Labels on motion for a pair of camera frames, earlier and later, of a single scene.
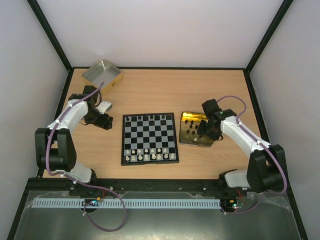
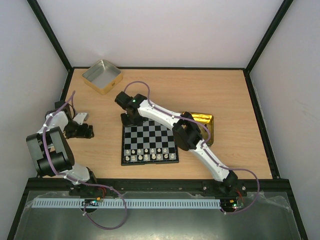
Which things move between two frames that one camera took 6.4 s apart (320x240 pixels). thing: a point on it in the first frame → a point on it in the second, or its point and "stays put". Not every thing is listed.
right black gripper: x=203 y=127 → x=130 y=119
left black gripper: x=104 y=123 → x=83 y=134
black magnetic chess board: x=149 y=139 stays put
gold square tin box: x=102 y=71 stays put
